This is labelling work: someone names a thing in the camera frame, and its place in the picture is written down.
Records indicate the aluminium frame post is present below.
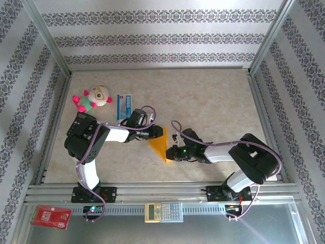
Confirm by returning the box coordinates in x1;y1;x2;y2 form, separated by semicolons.
21;0;73;77
247;0;298;74

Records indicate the beige scientific calculator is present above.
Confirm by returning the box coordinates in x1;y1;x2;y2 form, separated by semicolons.
144;202;184;223

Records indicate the aluminium table side rail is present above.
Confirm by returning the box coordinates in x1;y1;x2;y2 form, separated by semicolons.
247;72;290;183
35;73;73;185

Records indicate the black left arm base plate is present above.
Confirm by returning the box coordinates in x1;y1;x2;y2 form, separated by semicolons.
71;187;117;204

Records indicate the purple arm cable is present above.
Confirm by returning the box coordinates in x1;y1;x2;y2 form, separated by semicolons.
76;105;156;223
171;119;282;222

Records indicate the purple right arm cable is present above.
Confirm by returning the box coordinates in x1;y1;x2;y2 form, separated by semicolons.
171;119;282;222

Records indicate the aluminium mounting rail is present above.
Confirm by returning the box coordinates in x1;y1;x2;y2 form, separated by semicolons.
24;181;302;204

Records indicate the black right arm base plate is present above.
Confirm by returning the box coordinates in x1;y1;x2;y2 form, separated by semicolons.
200;185;253;203

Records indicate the blue white plastic packet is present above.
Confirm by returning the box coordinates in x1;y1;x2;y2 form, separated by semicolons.
116;94;133;121

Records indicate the red card packet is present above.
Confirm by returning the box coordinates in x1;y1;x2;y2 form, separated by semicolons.
29;205;72;230

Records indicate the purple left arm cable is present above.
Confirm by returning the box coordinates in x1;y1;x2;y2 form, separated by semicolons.
76;105;156;223

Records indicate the white pink plush toy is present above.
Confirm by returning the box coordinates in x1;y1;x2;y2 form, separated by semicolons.
72;85;113;113

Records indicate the black desk calculator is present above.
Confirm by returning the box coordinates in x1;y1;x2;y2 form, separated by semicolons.
66;112;98;136

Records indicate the grey slotted cable duct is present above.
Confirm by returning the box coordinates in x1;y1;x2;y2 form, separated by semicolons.
71;204;242;216

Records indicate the grey metal shelf sheet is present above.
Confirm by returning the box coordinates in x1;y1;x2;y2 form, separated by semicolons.
24;203;307;244

